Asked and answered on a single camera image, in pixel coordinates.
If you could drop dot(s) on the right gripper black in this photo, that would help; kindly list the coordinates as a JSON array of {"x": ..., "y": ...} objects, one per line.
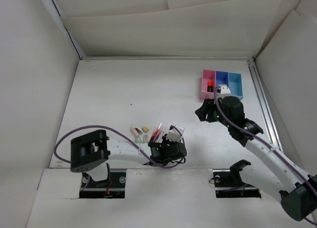
[{"x": 207, "y": 108}]

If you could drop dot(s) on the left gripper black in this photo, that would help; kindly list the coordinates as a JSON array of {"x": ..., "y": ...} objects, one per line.
[{"x": 165, "y": 140}]

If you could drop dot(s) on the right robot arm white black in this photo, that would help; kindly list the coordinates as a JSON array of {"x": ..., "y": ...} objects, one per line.
[{"x": 294, "y": 188}]

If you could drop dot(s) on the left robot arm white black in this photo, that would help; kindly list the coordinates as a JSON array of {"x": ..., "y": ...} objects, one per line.
[{"x": 90, "y": 152}]

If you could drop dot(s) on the red gel pen middle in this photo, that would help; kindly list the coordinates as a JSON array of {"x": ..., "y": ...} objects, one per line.
[{"x": 156, "y": 133}]

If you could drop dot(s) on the red gel pen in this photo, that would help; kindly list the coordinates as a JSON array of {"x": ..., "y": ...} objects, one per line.
[{"x": 155, "y": 132}]

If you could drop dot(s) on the grey eraser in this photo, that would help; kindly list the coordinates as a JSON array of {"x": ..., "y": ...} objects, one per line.
[{"x": 145, "y": 139}]

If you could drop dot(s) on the red gel pen left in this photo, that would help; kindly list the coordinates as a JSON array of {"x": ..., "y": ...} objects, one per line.
[{"x": 155, "y": 132}]

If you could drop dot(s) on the green eraser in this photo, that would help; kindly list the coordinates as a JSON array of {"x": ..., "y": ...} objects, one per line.
[{"x": 138, "y": 140}]

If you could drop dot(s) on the light blue container box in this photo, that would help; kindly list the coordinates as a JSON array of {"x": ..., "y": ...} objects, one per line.
[{"x": 235, "y": 85}]

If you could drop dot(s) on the tan eraser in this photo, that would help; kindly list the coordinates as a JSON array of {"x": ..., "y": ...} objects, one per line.
[{"x": 145, "y": 129}]

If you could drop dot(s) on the dark blue container box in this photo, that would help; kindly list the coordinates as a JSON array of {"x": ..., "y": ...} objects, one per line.
[{"x": 221, "y": 78}]

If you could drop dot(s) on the pink eraser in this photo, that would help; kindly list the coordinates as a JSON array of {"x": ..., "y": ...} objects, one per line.
[{"x": 134, "y": 131}]

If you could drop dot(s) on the pink container box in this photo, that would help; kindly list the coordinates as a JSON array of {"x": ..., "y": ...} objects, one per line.
[{"x": 207, "y": 75}]

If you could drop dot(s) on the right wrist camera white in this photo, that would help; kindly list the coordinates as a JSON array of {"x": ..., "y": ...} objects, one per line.
[{"x": 223, "y": 91}]

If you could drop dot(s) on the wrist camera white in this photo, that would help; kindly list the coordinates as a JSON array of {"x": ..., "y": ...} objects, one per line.
[
  {"x": 175, "y": 133},
  {"x": 223, "y": 91}
]

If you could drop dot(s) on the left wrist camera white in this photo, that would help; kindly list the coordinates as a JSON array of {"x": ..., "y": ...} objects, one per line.
[{"x": 175, "y": 133}]

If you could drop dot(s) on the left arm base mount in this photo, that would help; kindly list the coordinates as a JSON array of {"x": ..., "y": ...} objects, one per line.
[{"x": 111, "y": 188}]

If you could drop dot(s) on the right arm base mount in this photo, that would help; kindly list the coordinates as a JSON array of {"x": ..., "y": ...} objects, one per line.
[{"x": 228, "y": 183}]

